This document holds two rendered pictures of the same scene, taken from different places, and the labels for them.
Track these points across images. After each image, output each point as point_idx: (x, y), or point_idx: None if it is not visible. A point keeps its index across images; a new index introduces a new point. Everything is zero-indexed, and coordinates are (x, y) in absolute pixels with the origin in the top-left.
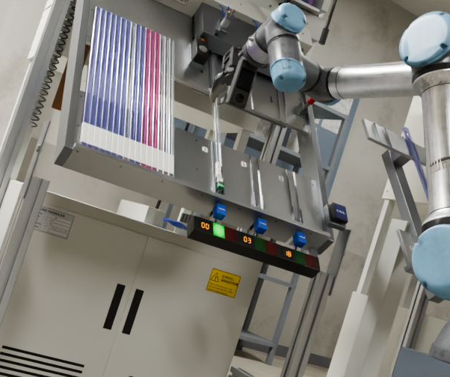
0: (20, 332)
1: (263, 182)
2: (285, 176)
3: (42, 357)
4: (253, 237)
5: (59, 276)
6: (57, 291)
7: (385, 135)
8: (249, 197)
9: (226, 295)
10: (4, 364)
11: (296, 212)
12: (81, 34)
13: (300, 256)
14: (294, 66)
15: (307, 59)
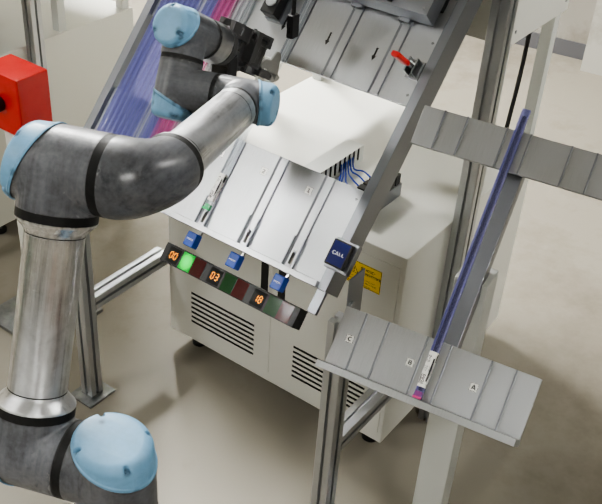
0: (200, 284)
1: (277, 197)
2: (318, 187)
3: (221, 309)
4: (224, 273)
5: (214, 241)
6: (216, 254)
7: (458, 131)
8: (243, 220)
9: (369, 290)
10: (197, 307)
11: (300, 243)
12: (144, 9)
13: (274, 304)
14: (156, 101)
15: (187, 83)
